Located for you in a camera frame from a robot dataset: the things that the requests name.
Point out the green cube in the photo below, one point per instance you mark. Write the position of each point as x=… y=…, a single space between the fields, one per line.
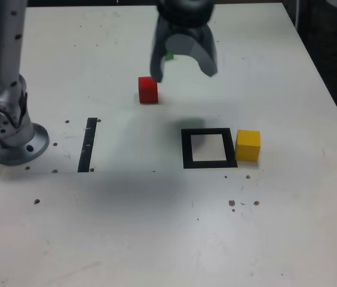
x=169 y=56

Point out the red cube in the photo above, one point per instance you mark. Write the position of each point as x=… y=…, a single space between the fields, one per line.
x=148 y=91

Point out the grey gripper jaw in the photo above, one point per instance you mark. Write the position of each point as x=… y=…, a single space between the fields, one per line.
x=207 y=56
x=156 y=59

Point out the yellow cube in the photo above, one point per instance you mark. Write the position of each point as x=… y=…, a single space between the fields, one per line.
x=247 y=146

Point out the black tape strip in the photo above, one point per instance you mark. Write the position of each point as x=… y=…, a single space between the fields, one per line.
x=87 y=143

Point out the black tape square outline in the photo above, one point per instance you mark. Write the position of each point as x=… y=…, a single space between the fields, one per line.
x=186 y=149

